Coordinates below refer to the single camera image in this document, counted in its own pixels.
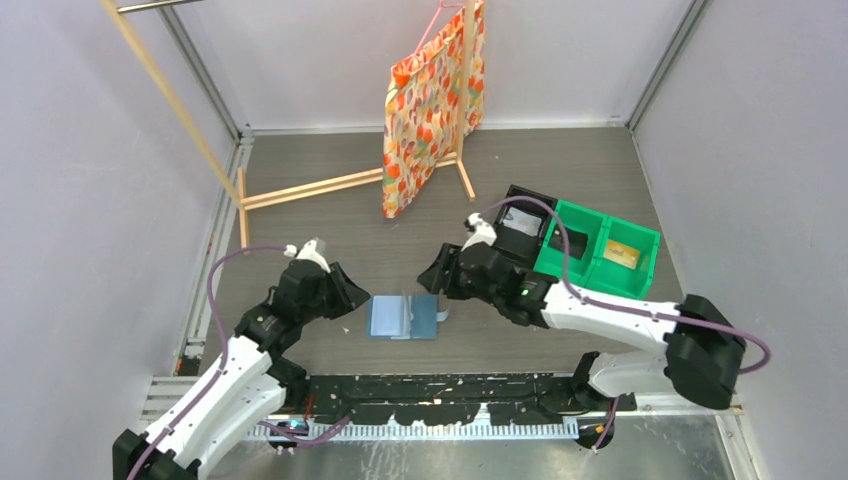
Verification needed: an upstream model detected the blue leather card holder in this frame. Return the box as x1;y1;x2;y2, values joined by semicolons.
365;294;449;340

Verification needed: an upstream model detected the white card with stripe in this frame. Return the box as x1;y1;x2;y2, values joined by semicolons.
502;207;542;237

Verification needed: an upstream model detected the dark credit card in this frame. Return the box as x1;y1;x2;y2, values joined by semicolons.
566;229;589;260

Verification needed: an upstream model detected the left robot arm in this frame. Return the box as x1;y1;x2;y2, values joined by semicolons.
112;260;370;479

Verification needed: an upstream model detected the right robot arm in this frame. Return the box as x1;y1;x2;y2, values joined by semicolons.
417;243;746;411

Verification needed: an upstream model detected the gold card in bin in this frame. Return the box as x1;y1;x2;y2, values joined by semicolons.
603;239;641;270

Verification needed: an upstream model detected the black plastic bin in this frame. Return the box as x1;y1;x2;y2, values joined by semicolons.
493;200;551;269

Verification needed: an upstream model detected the wooden clothes rack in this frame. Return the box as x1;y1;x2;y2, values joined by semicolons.
99;0;488;256

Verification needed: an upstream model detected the green plastic bin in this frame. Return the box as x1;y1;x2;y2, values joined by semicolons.
523;200;661;299

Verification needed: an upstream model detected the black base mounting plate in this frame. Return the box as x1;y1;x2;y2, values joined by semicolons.
276;373;611;426

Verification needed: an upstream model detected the floral orange fabric bag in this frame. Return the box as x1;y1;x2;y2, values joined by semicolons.
382;1;486;218

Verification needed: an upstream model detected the pink clothes hanger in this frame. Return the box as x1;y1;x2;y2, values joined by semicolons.
413;0;465;54

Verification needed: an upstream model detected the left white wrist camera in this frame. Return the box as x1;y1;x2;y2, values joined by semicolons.
283;237;330;272

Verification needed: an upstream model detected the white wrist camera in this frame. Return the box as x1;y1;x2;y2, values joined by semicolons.
462;212;497;250
283;237;330;272

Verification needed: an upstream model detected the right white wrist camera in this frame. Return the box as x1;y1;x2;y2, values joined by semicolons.
462;212;497;250

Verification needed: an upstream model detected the aluminium frame rail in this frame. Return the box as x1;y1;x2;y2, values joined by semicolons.
142;370;743;422

